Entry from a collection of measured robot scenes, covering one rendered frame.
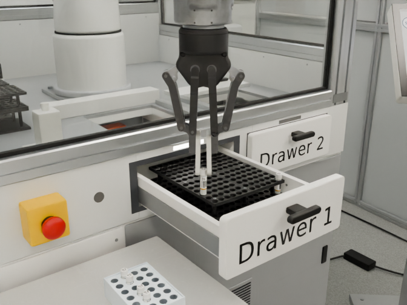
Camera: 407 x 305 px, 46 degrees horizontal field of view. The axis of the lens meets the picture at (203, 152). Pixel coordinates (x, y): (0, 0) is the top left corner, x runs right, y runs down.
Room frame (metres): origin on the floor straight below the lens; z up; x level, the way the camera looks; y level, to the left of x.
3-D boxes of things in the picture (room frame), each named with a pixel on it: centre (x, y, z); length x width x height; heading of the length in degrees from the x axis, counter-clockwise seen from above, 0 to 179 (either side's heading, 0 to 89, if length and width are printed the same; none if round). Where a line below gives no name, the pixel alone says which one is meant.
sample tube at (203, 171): (0.74, 0.00, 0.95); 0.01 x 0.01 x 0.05
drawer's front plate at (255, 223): (0.75, -0.14, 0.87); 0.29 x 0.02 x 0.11; 128
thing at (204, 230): (0.91, -0.02, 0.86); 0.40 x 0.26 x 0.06; 38
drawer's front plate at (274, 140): (1.16, -0.22, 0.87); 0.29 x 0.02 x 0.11; 128
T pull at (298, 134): (1.14, -0.24, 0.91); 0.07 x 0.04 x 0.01; 128
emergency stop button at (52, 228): (0.73, 0.26, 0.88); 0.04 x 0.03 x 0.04; 128
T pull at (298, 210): (0.73, -0.16, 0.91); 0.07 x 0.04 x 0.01; 128
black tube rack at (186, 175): (0.91, -0.02, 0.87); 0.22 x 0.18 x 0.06; 38
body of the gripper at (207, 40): (0.75, 0.00, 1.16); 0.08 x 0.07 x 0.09; 89
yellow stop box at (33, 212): (0.75, 0.28, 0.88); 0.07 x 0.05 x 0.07; 128
